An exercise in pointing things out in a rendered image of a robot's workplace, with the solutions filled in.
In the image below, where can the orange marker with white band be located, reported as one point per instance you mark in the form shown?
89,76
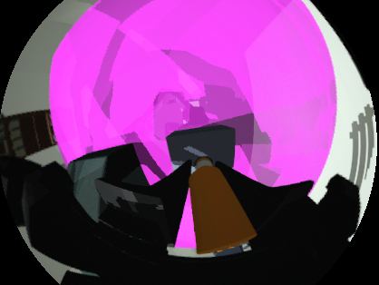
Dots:
203,162

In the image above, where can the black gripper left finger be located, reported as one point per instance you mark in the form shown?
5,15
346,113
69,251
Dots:
163,202

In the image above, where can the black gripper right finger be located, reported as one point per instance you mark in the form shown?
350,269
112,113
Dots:
262,202

